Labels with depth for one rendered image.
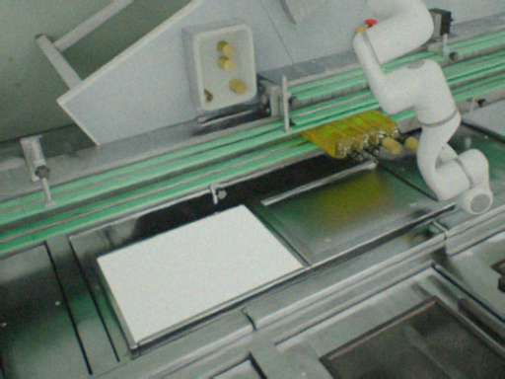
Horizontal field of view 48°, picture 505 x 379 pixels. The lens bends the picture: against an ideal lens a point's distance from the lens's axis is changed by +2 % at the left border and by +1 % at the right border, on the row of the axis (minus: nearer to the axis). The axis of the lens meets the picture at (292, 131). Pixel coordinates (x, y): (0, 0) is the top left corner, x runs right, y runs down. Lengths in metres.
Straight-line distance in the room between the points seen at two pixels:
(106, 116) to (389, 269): 0.84
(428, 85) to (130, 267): 0.81
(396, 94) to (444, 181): 0.25
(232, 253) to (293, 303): 0.23
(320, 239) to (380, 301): 0.22
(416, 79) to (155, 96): 0.77
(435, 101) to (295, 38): 0.69
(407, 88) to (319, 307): 0.52
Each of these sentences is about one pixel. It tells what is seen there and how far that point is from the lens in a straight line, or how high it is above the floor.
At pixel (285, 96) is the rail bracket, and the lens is 1.53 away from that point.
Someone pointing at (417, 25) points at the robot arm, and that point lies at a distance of 1.21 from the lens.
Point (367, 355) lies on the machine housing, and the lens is 1.24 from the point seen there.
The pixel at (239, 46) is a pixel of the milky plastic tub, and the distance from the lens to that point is 1.64.
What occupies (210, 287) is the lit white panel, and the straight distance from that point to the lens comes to 1.33.
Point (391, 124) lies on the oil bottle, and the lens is 1.66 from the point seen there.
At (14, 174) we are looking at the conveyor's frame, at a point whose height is 0.79.
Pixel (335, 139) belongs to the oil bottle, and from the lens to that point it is 1.57.
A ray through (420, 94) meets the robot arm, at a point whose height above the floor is 1.42.
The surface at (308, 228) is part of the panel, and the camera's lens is 1.48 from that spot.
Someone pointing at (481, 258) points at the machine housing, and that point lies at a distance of 1.50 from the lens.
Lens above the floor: 2.20
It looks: 51 degrees down
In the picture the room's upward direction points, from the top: 125 degrees clockwise
